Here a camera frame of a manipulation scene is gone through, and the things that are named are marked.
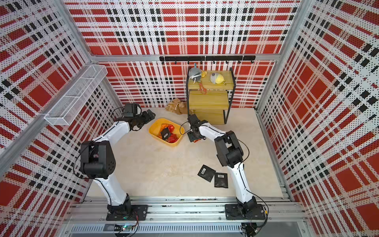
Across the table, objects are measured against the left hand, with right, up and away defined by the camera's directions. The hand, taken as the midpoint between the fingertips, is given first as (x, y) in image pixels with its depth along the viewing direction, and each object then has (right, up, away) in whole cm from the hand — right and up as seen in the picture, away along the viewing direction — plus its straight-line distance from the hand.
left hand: (153, 116), depth 96 cm
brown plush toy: (+14, +8, +15) cm, 22 cm away
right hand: (+29, -13, +7) cm, 33 cm away
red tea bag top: (+27, -17, +2) cm, 32 cm away
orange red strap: (+33, +15, -11) cm, 37 cm away
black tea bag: (+35, -34, -10) cm, 50 cm away
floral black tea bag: (+8, -12, +4) cm, 15 cm away
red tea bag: (+10, -8, +9) cm, 16 cm away
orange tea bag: (+4, -7, +11) cm, 14 cm away
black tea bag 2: (+43, -38, -12) cm, 58 cm away
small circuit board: (-10, -57, -24) cm, 62 cm away
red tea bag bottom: (+13, -15, 0) cm, 20 cm away
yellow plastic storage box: (+15, -10, +9) cm, 20 cm away
